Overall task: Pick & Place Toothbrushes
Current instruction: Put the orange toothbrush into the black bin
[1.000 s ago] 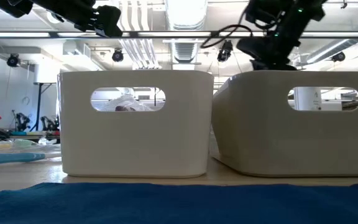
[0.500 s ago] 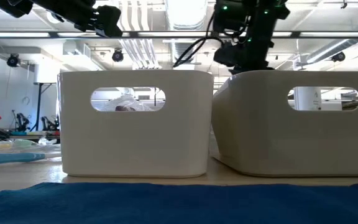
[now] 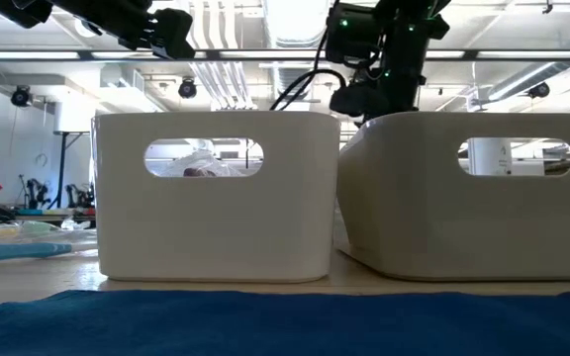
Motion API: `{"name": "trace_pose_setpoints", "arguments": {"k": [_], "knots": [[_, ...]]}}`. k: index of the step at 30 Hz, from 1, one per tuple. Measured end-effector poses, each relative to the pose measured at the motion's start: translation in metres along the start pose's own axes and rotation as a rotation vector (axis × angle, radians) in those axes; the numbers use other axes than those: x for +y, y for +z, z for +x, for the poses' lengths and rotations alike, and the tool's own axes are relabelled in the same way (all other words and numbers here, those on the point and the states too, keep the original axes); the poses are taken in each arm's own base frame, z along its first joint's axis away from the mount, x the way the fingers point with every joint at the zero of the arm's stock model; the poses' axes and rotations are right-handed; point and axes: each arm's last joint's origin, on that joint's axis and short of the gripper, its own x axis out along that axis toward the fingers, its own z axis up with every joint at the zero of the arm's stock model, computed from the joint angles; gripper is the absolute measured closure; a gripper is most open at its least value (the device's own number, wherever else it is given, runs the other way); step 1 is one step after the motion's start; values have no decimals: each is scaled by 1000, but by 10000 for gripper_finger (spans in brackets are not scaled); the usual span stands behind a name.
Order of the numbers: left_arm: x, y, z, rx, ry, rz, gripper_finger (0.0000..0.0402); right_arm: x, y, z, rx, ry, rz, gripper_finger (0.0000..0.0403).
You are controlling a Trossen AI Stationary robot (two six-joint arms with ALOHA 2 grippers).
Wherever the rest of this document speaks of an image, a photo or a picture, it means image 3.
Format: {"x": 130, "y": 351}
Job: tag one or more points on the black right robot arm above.
{"x": 413, "y": 7}

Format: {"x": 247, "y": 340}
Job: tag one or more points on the black background robot arm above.
{"x": 37, "y": 190}

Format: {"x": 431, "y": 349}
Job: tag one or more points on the green toothbrush in wrapper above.
{"x": 40, "y": 228}

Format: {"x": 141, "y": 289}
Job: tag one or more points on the grey plastic bin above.
{"x": 473, "y": 227}

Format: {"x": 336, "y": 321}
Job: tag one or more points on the blue cloth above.
{"x": 285, "y": 326}

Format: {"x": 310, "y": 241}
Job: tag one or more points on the white ceiling unit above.
{"x": 74, "y": 116}

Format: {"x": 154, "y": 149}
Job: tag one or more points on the silver ceiling duct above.
{"x": 295, "y": 25}

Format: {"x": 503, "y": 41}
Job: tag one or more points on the dark toothbrush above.
{"x": 201, "y": 160}

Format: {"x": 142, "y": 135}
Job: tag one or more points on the white ceiling pipes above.
{"x": 230, "y": 89}

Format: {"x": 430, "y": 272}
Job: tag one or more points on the white pillar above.
{"x": 488, "y": 158}

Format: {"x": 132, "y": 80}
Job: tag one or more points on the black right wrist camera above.
{"x": 356, "y": 34}

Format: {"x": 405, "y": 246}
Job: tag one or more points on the black ceiling spotlight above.
{"x": 540, "y": 90}
{"x": 187, "y": 89}
{"x": 21, "y": 96}

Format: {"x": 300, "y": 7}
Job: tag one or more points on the black overhead frame beam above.
{"x": 85, "y": 55}

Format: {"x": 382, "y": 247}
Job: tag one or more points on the black stand pole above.
{"x": 62, "y": 168}

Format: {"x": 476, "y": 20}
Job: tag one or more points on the white plastic bin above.
{"x": 216, "y": 227}

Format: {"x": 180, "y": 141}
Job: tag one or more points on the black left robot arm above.
{"x": 18, "y": 10}

